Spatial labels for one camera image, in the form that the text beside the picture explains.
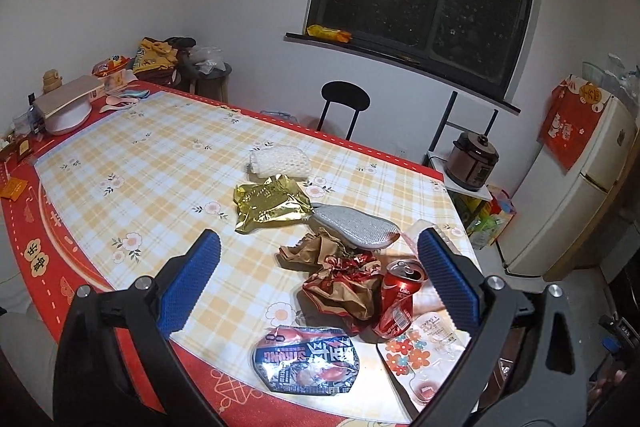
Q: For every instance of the black round-back chair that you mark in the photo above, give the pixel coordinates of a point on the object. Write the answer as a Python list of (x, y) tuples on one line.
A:
[(345, 94)]

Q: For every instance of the pastel spoons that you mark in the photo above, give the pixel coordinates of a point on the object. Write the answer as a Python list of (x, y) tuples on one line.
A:
[(125, 97)]

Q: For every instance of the brown rice cooker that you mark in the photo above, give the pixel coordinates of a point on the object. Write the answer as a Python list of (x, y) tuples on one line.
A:
[(472, 159)]

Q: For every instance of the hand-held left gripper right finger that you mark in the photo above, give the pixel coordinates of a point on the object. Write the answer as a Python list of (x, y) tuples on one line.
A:
[(445, 277)]

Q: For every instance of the crumpled brown paper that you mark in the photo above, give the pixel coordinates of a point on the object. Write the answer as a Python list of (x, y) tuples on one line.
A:
[(307, 254)]

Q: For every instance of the black metal rack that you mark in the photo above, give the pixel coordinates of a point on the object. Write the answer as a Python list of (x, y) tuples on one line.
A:
[(447, 117)]

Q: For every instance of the red soda can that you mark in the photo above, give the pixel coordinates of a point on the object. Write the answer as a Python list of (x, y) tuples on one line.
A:
[(397, 304)]

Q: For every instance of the beige figurine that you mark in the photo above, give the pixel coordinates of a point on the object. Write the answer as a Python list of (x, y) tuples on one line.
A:
[(51, 79)]

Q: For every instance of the small orange packet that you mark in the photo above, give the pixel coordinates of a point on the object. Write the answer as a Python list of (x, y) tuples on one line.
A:
[(12, 188)]

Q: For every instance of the small yellow box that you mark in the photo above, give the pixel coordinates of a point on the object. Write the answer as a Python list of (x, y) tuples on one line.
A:
[(120, 79)]

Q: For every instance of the crushed blue snack packet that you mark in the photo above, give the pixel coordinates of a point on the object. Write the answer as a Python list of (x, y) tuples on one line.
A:
[(305, 359)]

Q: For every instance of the clear plastic tub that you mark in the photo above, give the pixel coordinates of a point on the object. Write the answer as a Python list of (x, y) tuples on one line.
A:
[(280, 116)]

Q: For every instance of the gold foil bag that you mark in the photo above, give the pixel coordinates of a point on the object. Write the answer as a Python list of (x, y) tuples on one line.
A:
[(270, 204)]

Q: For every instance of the white fridge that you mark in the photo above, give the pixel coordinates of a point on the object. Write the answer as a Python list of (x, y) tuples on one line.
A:
[(565, 202)]

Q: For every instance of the round wooden stool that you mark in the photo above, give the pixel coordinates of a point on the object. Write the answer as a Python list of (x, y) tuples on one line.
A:
[(212, 84)]

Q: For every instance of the floral clear plastic bag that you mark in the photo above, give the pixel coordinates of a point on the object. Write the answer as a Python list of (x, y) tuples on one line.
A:
[(410, 354)]

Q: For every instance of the orange snack bag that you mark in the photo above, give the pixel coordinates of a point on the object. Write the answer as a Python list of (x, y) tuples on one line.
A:
[(110, 64)]

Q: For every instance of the white plastic bag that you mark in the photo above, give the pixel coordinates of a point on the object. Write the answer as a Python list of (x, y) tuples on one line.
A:
[(207, 59)]

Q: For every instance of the red printed tablecloth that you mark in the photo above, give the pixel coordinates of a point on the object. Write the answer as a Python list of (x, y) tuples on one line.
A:
[(35, 237)]

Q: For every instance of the yellow snack packet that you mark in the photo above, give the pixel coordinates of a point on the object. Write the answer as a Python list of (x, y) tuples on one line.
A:
[(327, 33)]

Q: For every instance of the white foam net wrap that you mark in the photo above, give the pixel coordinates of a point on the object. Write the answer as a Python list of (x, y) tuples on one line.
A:
[(280, 161)]

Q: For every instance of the clear plastic containers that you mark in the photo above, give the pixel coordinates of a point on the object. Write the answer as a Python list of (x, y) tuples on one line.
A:
[(612, 74)]

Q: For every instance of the red printed bag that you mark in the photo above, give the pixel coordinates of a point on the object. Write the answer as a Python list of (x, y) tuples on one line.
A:
[(572, 124)]

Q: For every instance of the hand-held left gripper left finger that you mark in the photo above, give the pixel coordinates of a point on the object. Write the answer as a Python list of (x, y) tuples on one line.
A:
[(192, 277)]

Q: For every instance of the silver mesh scrubber pad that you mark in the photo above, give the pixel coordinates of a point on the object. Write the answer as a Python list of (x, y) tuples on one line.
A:
[(357, 227)]

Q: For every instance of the crumpled red wrapper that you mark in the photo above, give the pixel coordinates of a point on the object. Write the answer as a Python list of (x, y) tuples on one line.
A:
[(340, 294)]

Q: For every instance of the colourful shopping bags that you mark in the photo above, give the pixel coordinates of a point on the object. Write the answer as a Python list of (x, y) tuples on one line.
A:
[(487, 219)]

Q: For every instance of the beige flat box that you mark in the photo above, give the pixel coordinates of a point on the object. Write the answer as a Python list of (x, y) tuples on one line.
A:
[(67, 99)]

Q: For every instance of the yellow brown clothing pile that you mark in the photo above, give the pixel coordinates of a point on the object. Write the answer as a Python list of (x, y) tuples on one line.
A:
[(152, 54)]

